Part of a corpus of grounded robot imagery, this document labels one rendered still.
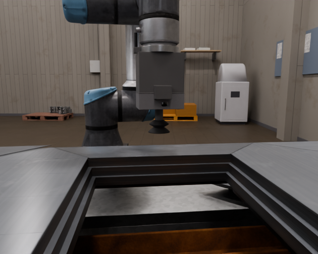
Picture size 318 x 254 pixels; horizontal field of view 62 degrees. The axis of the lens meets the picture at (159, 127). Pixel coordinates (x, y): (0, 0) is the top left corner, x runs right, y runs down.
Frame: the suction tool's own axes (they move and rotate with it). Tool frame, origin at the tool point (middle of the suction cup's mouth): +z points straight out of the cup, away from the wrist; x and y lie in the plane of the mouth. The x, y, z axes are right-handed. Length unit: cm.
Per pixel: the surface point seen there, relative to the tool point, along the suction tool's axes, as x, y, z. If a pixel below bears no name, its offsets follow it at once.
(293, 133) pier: 353, 307, 77
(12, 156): -0.2, -27.0, 3.7
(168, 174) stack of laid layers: -5.8, 0.6, 6.9
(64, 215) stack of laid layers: -21.4, -14.8, 5.4
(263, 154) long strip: -7.3, 18.5, 3.7
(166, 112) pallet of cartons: 690, 150, 70
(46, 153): 0.9, -21.6, 3.7
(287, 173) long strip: -17.4, 16.1, 3.7
